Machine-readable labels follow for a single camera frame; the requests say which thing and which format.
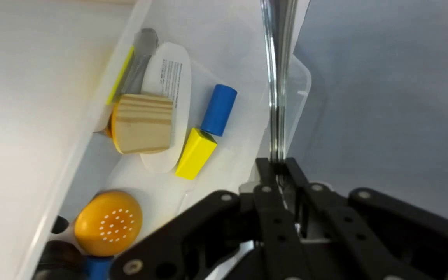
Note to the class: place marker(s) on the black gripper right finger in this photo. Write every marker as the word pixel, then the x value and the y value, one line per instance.
pixel 380 233

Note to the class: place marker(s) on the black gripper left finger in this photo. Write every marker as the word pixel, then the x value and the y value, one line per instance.
pixel 225 233

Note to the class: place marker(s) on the yellow wooden block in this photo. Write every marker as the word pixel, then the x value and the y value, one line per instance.
pixel 195 154

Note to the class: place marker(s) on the orange perforated ball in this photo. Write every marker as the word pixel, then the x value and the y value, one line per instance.
pixel 109 222

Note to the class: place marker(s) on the blue wooden cylinder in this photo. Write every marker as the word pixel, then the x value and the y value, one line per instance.
pixel 218 109

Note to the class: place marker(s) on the plain wooden block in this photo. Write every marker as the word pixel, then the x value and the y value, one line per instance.
pixel 144 123

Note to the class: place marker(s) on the white round lid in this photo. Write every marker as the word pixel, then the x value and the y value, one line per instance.
pixel 175 72

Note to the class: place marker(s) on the clear plastic bin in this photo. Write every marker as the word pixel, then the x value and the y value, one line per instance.
pixel 234 47

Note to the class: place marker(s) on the grey and yellow marker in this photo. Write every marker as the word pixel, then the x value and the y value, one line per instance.
pixel 139 62

